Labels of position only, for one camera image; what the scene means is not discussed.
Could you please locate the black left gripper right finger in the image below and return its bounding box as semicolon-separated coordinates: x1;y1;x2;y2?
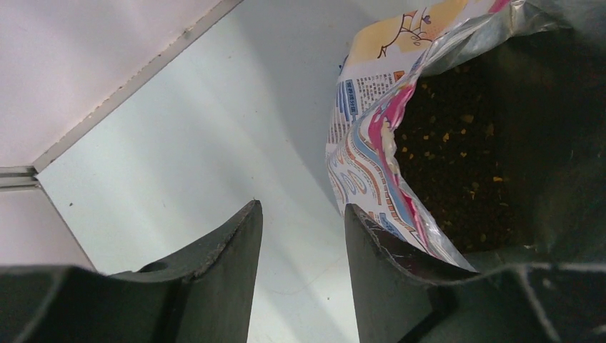
344;204;605;342

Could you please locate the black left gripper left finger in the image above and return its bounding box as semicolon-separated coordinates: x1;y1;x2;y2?
1;200;263;342

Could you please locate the pet food bag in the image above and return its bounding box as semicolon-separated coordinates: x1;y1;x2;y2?
326;1;605;268

